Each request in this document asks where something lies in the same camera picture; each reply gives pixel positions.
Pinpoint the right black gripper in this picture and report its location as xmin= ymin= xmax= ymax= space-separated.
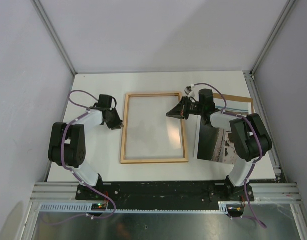
xmin=166 ymin=96 xmax=204 ymax=120

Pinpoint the wooden picture frame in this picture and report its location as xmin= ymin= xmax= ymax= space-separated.
xmin=119 ymin=91 xmax=190 ymax=165

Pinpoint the aerial beach photo print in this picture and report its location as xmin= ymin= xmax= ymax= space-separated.
xmin=193 ymin=97 xmax=252 ymax=165

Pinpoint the brown frame backing board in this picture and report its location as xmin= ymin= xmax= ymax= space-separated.
xmin=213 ymin=93 xmax=255 ymax=116

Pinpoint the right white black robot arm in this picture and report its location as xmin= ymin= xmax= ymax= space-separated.
xmin=166 ymin=86 xmax=273 ymax=201

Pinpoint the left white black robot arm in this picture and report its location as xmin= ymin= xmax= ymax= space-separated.
xmin=48 ymin=94 xmax=124 ymax=200

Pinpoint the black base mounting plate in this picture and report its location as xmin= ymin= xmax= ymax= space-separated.
xmin=75 ymin=180 xmax=255 ymax=210

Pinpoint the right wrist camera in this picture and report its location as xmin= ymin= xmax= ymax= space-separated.
xmin=184 ymin=84 xmax=195 ymax=98

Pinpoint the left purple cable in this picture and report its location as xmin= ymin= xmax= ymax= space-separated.
xmin=40 ymin=90 xmax=117 ymax=226

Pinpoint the grey slotted cable duct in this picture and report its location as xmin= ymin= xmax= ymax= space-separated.
xmin=40 ymin=202 xmax=228 ymax=214

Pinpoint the left aluminium corner post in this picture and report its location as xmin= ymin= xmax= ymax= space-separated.
xmin=31 ymin=0 xmax=77 ymax=76

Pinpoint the aluminium corner post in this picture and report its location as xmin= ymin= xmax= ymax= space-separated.
xmin=249 ymin=0 xmax=299 ymax=79
xmin=31 ymin=0 xmax=77 ymax=76

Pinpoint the aluminium front rail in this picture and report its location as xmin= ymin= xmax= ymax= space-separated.
xmin=30 ymin=182 xmax=303 ymax=204

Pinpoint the right aluminium corner post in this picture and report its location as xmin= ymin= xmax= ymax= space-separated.
xmin=249 ymin=0 xmax=299 ymax=79

